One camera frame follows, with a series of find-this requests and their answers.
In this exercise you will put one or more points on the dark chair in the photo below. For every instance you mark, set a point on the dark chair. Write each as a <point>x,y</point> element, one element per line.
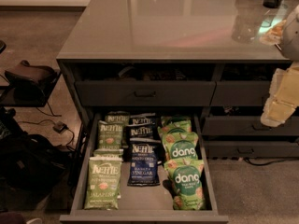
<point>28,85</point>

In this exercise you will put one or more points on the blue Kettle bag back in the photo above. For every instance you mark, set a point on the blue Kettle bag back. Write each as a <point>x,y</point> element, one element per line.
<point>143,118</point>

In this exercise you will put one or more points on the green Dang bag front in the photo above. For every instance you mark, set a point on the green Dang bag front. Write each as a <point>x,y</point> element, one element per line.
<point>185,176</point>

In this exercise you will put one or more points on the blue Kettle chip bag front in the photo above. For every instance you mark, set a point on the blue Kettle chip bag front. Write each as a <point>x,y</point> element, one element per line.
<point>144,162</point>

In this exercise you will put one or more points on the grey top left drawer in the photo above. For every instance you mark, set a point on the grey top left drawer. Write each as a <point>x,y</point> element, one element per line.
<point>145,93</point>

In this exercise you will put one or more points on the grey bottom right drawer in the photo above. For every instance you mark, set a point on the grey bottom right drawer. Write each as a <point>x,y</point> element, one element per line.
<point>251,149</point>

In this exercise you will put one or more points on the grey middle right drawer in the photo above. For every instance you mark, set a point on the grey middle right drawer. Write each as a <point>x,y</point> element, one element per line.
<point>247,126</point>

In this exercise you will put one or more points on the open grey middle drawer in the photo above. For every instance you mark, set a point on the open grey middle drawer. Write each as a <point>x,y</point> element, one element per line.
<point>140,205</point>

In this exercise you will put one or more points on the green Kettle jalapeno bag front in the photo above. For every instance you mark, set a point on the green Kettle jalapeno bag front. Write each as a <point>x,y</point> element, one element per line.
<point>103,185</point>

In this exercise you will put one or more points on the green Kettle bag second row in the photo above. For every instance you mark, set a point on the green Kettle bag second row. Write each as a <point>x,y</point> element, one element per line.
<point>110,153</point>

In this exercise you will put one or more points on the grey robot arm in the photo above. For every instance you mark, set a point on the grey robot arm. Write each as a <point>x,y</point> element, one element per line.
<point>289,45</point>

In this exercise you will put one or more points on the black backpack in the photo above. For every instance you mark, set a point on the black backpack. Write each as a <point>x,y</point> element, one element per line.
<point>31,162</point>

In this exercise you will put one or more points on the grey top right drawer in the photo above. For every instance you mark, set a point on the grey top right drawer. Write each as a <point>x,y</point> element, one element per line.
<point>240,93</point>

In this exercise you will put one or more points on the green Kettle bag back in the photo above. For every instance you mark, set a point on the green Kettle bag back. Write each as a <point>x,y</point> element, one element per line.
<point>118,116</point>

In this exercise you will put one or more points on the green dang bag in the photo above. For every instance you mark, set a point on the green dang bag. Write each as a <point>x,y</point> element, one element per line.
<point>184,126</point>
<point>180,145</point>
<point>165,120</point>
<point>185,176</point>

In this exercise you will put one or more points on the grey counter cabinet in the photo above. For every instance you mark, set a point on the grey counter cabinet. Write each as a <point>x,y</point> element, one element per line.
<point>192,40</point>

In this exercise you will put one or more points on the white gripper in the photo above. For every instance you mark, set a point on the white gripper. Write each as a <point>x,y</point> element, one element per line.
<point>291,34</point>

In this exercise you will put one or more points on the blue Kettle bag middle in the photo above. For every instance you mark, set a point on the blue Kettle bag middle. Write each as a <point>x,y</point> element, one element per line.
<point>140,131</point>

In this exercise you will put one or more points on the green Dang bag back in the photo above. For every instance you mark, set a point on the green Dang bag back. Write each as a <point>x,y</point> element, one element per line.
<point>165,120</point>

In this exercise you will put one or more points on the green Kettle bag middle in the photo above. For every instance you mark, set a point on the green Kettle bag middle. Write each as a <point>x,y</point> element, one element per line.
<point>109,135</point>

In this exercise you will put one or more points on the black power adapter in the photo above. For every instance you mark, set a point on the black power adapter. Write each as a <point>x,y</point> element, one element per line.
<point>59,127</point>

